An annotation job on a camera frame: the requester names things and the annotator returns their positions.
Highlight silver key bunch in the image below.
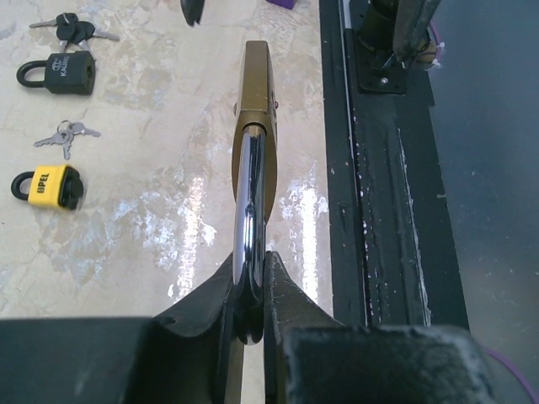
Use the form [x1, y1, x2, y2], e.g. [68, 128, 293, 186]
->
[33, 120, 101, 160]

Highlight black padlock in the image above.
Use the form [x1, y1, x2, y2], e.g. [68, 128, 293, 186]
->
[16, 50, 96, 96]

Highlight brass padlock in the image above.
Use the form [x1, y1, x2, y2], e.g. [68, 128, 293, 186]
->
[232, 40, 276, 345]

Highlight purple white card box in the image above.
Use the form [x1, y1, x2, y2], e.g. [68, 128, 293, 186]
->
[267, 0, 297, 10]

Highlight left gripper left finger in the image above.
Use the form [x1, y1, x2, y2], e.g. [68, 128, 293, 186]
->
[1, 259, 243, 403]

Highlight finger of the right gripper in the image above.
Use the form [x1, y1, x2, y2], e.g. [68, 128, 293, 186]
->
[180, 0, 205, 27]
[392, 0, 440, 62]

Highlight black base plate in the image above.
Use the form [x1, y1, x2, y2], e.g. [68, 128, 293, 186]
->
[318, 0, 472, 329]

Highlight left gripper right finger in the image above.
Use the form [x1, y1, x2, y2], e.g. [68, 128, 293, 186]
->
[264, 252, 497, 403]

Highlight yellow padlock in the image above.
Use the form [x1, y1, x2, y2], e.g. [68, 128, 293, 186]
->
[11, 164, 84, 211]

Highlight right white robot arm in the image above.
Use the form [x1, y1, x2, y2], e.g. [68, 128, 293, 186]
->
[318, 1, 440, 72]

